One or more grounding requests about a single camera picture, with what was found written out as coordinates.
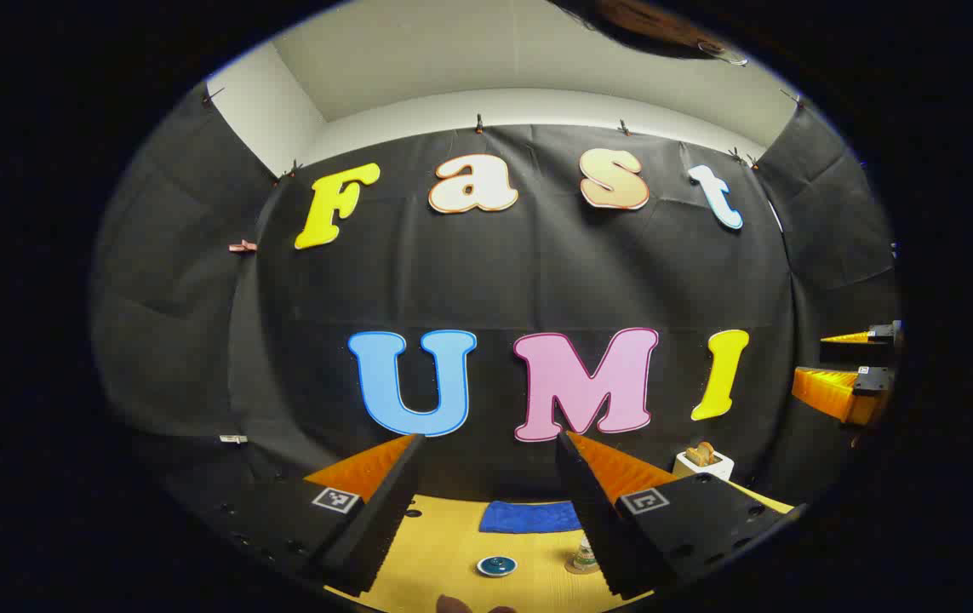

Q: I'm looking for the blue towel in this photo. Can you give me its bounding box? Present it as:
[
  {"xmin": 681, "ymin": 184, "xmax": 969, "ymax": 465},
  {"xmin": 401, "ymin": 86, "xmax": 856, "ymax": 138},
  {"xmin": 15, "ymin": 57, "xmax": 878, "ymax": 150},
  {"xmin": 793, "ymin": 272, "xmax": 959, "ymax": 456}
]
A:
[{"xmin": 478, "ymin": 501, "xmax": 582, "ymax": 535}]

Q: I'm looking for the black backdrop cloth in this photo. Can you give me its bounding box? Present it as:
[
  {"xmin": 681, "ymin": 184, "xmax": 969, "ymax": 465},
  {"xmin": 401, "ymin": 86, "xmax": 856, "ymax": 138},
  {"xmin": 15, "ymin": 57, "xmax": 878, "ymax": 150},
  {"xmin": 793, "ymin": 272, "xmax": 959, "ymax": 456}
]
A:
[{"xmin": 90, "ymin": 81, "xmax": 904, "ymax": 512}]

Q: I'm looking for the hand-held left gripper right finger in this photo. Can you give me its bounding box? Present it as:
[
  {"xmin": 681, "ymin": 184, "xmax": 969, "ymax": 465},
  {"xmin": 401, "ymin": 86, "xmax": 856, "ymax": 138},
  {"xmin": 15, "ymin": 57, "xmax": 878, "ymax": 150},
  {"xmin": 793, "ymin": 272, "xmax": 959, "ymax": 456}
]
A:
[{"xmin": 554, "ymin": 430, "xmax": 806, "ymax": 601}]

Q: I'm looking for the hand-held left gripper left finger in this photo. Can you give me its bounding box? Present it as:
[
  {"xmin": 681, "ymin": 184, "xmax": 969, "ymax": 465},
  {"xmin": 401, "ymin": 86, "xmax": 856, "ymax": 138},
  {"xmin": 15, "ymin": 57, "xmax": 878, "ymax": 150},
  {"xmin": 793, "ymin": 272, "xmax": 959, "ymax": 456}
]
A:
[{"xmin": 192, "ymin": 434, "xmax": 427, "ymax": 597}]

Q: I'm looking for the white toaster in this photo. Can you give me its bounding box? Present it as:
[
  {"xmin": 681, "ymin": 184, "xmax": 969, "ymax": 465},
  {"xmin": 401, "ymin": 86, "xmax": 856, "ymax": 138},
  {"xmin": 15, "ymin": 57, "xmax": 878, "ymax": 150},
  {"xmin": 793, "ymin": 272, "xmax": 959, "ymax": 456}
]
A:
[{"xmin": 673, "ymin": 450, "xmax": 735, "ymax": 483}]

